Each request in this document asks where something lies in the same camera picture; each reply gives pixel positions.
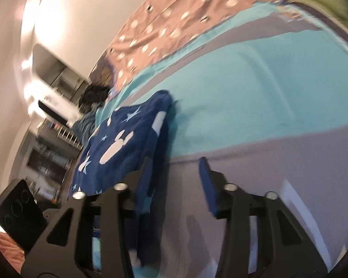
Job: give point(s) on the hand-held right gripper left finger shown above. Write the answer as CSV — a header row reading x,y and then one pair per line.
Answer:
x,y
127,194

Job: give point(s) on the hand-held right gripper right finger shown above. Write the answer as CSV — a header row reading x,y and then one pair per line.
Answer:
x,y
207,185

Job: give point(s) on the blue fleece star print robe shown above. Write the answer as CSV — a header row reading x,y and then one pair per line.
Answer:
x,y
124,139

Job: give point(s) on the person's left forearm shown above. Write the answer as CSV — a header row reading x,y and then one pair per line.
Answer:
x,y
3,246

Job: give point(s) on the dark cabinet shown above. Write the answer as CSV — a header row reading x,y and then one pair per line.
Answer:
x,y
46,163

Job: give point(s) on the teal fleece blanket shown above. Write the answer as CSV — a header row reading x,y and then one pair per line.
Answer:
x,y
85,124

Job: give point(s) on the white shelf rack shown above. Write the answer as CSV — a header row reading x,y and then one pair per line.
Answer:
x,y
68,137

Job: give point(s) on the dark jacket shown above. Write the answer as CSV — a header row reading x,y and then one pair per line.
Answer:
x,y
91,97

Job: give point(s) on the purple printed cloth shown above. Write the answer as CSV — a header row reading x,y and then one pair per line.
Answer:
x,y
104,73

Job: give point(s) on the mirror cabinet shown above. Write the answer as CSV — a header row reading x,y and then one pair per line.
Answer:
x,y
61,73

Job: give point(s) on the pink polka dot cloth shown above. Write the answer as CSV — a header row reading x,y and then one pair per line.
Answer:
x,y
177,20

